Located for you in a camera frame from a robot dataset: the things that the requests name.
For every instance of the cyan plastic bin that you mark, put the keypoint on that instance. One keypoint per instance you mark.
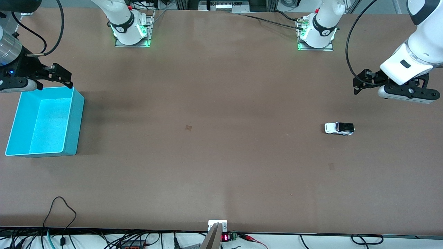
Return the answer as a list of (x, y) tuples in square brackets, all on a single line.
[(45, 121)]

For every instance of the red black clip leads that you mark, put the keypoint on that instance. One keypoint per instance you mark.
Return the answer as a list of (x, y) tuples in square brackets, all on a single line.
[(251, 238)]

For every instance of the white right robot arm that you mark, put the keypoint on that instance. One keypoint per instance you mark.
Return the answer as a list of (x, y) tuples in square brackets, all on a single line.
[(121, 20)]

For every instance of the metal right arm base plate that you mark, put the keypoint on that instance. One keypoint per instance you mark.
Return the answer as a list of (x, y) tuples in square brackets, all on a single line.
[(149, 31)]

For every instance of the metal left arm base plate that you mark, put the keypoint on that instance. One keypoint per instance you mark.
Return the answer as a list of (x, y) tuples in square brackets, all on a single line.
[(328, 47)]

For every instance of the red LED display module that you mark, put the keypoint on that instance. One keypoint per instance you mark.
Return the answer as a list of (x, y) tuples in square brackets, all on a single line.
[(226, 237)]

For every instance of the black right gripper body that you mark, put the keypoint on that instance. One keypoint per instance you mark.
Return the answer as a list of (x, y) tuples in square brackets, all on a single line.
[(25, 66)]

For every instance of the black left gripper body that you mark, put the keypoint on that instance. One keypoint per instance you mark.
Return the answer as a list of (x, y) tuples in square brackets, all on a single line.
[(376, 79)]

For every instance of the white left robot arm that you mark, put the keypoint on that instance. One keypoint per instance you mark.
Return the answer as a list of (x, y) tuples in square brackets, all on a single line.
[(322, 24)]

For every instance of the aluminium frame with white module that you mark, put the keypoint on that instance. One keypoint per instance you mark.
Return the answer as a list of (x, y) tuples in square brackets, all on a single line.
[(225, 6)]

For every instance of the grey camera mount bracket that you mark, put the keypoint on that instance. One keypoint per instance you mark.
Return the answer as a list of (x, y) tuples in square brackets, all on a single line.
[(214, 235)]

